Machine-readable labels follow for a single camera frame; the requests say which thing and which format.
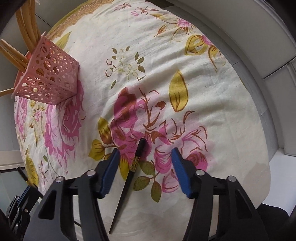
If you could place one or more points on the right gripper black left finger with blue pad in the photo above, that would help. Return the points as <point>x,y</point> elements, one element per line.
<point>54,218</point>

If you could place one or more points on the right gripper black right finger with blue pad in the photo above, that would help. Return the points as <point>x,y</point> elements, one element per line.
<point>237,216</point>

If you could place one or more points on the black chopstick gold band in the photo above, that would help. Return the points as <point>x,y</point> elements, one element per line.
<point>132,169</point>

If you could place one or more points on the light wooden chopstick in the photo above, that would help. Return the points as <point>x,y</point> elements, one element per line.
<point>35,28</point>

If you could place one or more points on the pink perforated utensil holder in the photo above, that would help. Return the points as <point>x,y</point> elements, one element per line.
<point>51,75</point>

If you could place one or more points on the floral cream tablecloth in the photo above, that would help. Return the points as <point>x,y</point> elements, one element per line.
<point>144,73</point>

